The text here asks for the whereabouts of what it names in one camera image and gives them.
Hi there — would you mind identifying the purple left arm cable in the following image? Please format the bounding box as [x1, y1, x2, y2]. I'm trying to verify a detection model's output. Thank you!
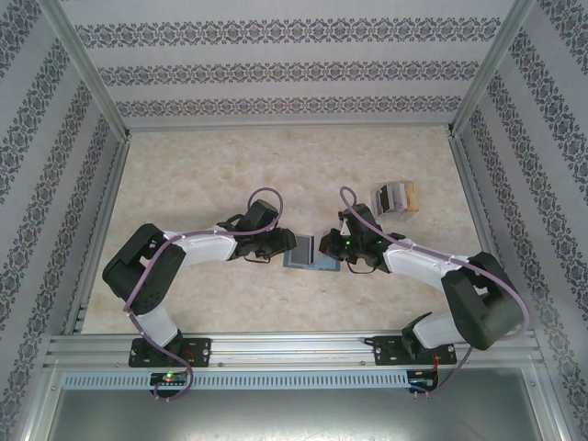
[123, 187, 284, 403]

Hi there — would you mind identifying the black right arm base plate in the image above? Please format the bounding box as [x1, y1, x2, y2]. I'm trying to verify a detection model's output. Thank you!
[370, 334, 458, 368]

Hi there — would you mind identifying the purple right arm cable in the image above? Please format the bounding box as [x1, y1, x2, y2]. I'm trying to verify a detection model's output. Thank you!
[338, 186, 532, 399]

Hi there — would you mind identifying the gold card stack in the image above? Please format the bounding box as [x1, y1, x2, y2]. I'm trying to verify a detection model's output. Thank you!
[404, 183, 422, 212]

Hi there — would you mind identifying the clear plastic card box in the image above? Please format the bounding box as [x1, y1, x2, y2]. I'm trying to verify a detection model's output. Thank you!
[369, 180, 422, 221]

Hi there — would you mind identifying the aluminium side rail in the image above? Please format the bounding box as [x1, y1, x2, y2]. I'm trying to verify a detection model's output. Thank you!
[62, 135, 132, 335]
[447, 135, 523, 332]

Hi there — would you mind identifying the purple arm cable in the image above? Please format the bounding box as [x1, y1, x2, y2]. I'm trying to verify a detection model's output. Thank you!
[123, 187, 284, 403]
[338, 186, 532, 399]

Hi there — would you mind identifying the aluminium frame post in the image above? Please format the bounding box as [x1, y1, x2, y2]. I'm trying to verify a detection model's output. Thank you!
[447, 0, 538, 139]
[39, 0, 134, 141]

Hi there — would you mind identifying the grey sheet metal tray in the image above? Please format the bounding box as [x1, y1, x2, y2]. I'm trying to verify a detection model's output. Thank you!
[45, 388, 552, 441]

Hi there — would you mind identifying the aluminium mounting rail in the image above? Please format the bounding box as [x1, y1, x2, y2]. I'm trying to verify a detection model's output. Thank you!
[43, 334, 544, 368]

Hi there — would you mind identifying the slotted grey cable duct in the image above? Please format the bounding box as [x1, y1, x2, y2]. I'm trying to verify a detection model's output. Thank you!
[62, 370, 410, 390]

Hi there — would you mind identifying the blue leather card holder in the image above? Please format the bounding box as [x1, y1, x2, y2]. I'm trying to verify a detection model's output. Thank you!
[282, 232, 344, 273]

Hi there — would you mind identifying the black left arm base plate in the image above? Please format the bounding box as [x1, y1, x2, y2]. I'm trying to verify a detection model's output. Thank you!
[128, 337, 213, 368]

